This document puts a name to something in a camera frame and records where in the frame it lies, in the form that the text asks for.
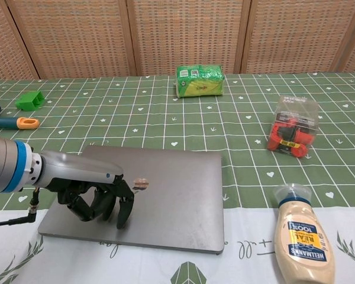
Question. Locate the teal lint roller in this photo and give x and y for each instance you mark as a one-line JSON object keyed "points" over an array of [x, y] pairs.
{"points": [[6, 122]]}

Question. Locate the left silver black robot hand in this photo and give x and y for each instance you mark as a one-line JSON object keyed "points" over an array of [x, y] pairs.
{"points": [[77, 170]]}

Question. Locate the silver laptop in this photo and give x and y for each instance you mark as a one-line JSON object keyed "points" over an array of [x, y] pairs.
{"points": [[177, 201]]}

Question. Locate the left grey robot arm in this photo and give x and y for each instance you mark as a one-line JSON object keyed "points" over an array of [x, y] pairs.
{"points": [[6, 162]]}

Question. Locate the mayonnaise squeeze bottle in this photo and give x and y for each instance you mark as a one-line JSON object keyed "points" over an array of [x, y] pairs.
{"points": [[304, 236]]}

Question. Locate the green checked tablecloth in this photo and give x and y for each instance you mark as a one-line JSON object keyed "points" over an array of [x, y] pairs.
{"points": [[165, 118]]}

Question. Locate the clear box of red clips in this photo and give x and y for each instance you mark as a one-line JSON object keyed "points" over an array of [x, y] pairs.
{"points": [[293, 130]]}

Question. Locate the green plastic block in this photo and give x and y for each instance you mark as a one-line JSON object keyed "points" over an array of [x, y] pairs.
{"points": [[29, 102]]}

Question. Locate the green tissue pack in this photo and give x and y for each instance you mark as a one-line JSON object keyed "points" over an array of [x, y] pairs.
{"points": [[199, 81]]}

